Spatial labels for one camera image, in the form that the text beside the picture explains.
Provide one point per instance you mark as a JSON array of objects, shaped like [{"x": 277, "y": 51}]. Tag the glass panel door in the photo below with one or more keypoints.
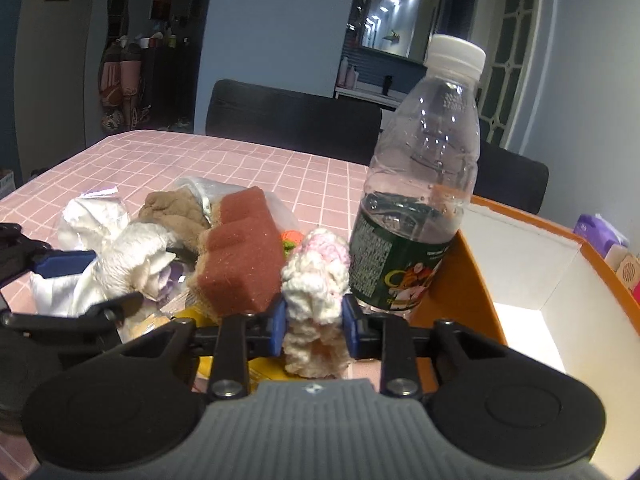
[{"x": 510, "y": 50}]

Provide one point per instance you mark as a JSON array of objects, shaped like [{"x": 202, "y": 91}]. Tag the red-brown sponge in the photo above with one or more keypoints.
[{"x": 240, "y": 255}]

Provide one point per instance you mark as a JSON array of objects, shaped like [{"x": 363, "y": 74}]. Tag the white console table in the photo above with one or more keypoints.
[{"x": 365, "y": 96}]

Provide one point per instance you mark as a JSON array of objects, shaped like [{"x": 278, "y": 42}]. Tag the white device with round grille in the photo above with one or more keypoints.
[{"x": 625, "y": 267}]

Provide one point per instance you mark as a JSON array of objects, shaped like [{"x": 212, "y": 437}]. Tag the hanging patterned bags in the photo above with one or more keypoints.
[{"x": 120, "y": 85}]

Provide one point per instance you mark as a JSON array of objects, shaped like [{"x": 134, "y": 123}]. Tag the black wide chair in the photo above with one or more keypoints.
[{"x": 295, "y": 115}]

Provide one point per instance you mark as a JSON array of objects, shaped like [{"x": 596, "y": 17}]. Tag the white cloth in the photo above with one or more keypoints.
[{"x": 130, "y": 255}]

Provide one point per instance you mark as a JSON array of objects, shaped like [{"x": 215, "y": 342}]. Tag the pink checked tablecloth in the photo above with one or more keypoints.
[{"x": 150, "y": 160}]

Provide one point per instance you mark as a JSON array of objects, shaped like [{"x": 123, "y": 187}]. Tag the dark cabinet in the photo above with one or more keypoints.
[{"x": 167, "y": 85}]

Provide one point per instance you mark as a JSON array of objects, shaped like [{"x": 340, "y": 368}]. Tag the wall mirror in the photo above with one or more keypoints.
[{"x": 400, "y": 15}]

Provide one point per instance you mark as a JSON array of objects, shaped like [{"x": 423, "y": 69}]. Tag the brown plush toy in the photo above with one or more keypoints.
[{"x": 170, "y": 212}]

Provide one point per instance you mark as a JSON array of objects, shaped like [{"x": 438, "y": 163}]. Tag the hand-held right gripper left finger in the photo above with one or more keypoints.
[{"x": 277, "y": 327}]

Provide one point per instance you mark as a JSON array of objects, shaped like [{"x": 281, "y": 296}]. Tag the clear plastic water bottle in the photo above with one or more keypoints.
[{"x": 425, "y": 160}]

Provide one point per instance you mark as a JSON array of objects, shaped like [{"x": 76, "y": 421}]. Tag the clear plastic bag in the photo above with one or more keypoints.
[{"x": 220, "y": 187}]

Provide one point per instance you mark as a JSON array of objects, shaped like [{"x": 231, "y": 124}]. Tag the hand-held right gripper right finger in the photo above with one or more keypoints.
[{"x": 351, "y": 330}]

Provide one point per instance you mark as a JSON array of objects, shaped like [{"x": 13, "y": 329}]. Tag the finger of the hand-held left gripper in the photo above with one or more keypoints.
[
  {"x": 60, "y": 263},
  {"x": 75, "y": 322}
]

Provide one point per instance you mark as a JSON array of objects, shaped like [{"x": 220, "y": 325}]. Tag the orange cardboard box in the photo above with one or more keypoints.
[{"x": 530, "y": 285}]

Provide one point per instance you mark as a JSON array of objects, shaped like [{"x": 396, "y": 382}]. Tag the pink bottles on console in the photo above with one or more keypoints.
[{"x": 347, "y": 74}]

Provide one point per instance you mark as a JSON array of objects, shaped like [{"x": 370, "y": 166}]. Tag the white pink crocheted piece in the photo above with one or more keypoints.
[{"x": 315, "y": 280}]

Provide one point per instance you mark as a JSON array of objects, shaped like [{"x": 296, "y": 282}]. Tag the red box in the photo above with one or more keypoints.
[{"x": 636, "y": 292}]

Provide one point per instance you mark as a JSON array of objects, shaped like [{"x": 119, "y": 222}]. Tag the purple tissue pack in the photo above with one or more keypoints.
[{"x": 600, "y": 230}]

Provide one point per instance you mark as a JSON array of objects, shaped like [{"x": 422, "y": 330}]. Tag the green orange small item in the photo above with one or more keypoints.
[{"x": 291, "y": 241}]

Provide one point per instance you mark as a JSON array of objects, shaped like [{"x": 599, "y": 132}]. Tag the yellow snack packet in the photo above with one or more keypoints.
[{"x": 192, "y": 314}]

